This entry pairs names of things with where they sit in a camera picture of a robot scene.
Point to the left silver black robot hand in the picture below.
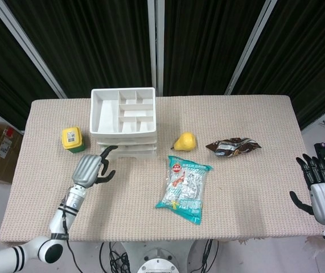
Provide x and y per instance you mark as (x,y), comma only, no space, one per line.
(86,170)

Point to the clear plastic drawer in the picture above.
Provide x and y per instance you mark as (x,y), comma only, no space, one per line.
(139,148)

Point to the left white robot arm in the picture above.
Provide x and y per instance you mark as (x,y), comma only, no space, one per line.
(59,221)

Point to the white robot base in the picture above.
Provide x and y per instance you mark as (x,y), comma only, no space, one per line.
(158,258)

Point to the white plastic drawer cabinet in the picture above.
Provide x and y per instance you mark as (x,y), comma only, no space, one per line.
(108,119)

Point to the green jar with yellow lid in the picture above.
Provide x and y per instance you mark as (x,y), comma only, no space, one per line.
(71,139)

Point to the beige waffle tablecloth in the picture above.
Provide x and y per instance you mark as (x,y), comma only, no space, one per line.
(250,193)

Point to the teal snack bag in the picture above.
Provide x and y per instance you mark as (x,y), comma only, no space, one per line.
(183,190)

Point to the yellow pear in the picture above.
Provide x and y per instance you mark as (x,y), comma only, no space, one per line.
(185,141)

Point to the dark brown snack bag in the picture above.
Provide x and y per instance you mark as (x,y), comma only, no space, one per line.
(233,147)

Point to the black curtain panel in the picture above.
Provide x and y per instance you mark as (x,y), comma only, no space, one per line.
(0,71)
(202,42)
(94,42)
(310,57)

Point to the grey partition post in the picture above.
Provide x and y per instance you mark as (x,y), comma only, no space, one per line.
(250,48)
(28,48)
(156,48)

